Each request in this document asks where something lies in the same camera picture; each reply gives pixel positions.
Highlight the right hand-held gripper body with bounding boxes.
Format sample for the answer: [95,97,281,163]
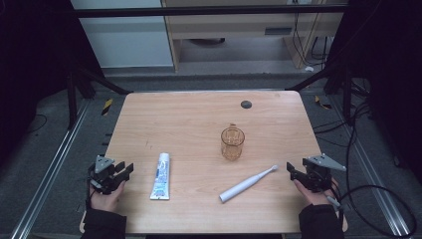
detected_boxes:
[302,152,347,194]

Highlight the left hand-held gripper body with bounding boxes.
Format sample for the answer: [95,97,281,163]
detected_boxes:
[87,154,117,196]

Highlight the white electric toothbrush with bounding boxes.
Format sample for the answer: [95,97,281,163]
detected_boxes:
[218,164,280,204]

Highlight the amber glass cup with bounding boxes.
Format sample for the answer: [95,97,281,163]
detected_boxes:
[220,122,246,162]

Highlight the person's right hand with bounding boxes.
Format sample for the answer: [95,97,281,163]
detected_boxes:
[293,177,341,207]

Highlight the person's left hand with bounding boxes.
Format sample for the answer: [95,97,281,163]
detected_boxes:
[89,181,127,214]

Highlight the white toothpaste tube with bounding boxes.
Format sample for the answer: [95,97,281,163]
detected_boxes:
[149,151,171,201]

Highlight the yellow black tape strip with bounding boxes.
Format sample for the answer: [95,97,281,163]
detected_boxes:
[314,95,333,111]
[101,98,114,117]

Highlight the white cabinet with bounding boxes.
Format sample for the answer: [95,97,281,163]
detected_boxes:
[70,0,175,70]

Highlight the black curtain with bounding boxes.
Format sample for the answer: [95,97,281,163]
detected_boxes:
[325,0,422,185]
[0,0,105,168]

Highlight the light wooden desk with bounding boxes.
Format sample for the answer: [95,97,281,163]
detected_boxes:
[161,0,350,73]

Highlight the grey cable plug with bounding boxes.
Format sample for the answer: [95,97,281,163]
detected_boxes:
[325,195,342,210]

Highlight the aluminium floor rail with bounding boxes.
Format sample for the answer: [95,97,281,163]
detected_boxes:
[330,95,413,239]
[9,99,93,239]

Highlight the black floor cables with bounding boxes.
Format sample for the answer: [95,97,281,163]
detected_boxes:
[313,99,374,148]

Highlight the black upright frame post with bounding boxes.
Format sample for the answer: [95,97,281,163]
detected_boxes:
[66,71,80,131]
[341,66,353,123]

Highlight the thin black floor cable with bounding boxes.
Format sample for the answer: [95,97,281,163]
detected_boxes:
[25,113,49,134]

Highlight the black diagonal frame strut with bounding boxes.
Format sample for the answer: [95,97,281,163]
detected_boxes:
[284,65,336,93]
[71,62,133,97]

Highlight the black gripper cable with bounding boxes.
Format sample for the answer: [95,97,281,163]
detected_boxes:
[331,184,418,239]

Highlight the black cables under desk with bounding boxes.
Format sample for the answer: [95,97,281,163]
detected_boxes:
[291,12,330,68]

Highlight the black horizontal frame bar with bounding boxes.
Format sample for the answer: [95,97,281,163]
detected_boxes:
[65,4,350,20]

